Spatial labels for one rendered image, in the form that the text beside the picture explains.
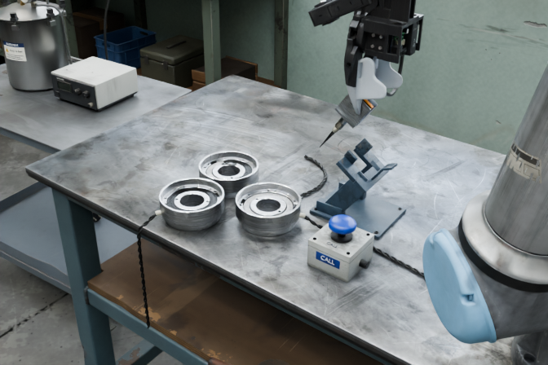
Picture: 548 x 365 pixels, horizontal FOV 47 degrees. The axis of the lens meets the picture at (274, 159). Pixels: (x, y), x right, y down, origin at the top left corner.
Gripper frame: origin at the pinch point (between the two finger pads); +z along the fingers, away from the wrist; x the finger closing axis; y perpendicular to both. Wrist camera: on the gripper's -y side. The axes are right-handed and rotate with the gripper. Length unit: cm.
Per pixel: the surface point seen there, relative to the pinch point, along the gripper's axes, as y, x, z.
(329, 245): 5.2, -16.2, 15.2
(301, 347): -2.7, -10.0, 44.7
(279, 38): -119, 148, 52
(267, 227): -6.3, -15.1, 17.5
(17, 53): -112, 14, 20
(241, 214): -10.8, -15.9, 16.4
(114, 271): -45, -15, 45
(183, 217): -17.7, -21.7, 16.6
